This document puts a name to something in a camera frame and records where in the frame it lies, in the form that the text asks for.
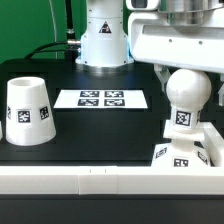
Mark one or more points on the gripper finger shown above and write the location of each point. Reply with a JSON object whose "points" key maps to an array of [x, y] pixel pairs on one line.
{"points": [[221, 91]]}

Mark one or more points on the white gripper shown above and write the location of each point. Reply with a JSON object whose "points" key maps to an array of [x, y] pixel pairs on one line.
{"points": [[177, 33]]}

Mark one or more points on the white lamp bulb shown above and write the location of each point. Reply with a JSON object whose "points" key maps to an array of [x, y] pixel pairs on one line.
{"points": [[187, 91]]}

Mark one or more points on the white lamp base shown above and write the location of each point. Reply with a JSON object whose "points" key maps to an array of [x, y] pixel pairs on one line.
{"points": [[181, 151]]}

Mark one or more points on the white lamp shade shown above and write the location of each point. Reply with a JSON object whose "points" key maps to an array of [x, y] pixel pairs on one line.
{"points": [[29, 120]]}

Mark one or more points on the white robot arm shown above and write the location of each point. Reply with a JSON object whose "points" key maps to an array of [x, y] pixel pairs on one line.
{"points": [[105, 45]]}

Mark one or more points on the white marker sheet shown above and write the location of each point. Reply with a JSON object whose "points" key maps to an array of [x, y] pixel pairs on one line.
{"points": [[101, 99]]}

